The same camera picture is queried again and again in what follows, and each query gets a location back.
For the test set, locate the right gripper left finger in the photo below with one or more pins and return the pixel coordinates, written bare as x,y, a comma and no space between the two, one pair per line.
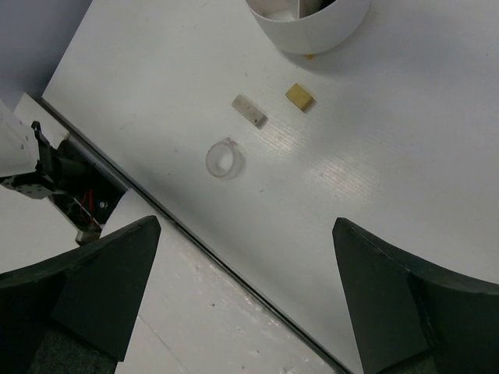
75,312

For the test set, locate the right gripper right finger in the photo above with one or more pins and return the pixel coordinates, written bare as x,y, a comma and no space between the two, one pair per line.
407,312

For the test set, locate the tan eraser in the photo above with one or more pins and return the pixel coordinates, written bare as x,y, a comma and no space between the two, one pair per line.
300,97

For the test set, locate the grey eraser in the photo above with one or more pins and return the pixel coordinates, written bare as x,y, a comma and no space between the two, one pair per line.
249,111

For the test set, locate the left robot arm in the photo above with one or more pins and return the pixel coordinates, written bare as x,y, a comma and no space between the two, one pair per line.
19,155

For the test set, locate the clear tape roll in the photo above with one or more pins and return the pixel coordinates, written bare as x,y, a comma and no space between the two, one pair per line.
224,160

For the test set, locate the white round divided container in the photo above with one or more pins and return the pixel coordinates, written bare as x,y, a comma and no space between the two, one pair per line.
308,27

